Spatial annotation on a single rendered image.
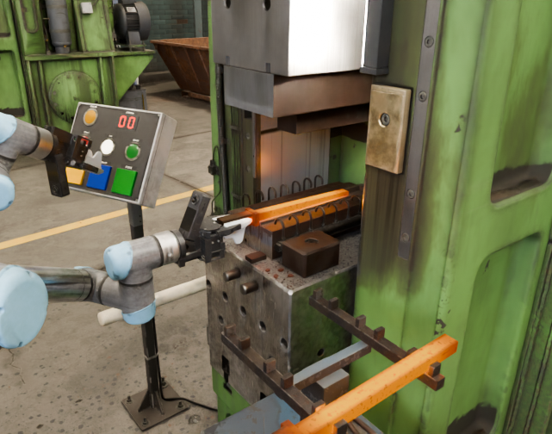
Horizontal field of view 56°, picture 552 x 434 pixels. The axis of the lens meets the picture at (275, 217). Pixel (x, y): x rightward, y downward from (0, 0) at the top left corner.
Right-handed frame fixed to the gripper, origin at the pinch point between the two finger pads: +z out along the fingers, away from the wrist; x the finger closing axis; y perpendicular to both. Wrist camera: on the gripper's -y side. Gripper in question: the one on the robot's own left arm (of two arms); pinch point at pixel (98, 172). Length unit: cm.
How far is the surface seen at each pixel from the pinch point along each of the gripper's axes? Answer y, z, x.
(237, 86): 26.4, -6.1, -40.7
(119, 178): 0.5, 10.3, 1.7
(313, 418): -31, -37, -86
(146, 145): 11.7, 11.1, -4.6
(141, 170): 4.4, 11.1, -5.0
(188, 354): -65, 101, 17
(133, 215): -9.0, 28.8, 8.1
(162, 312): -54, 120, 49
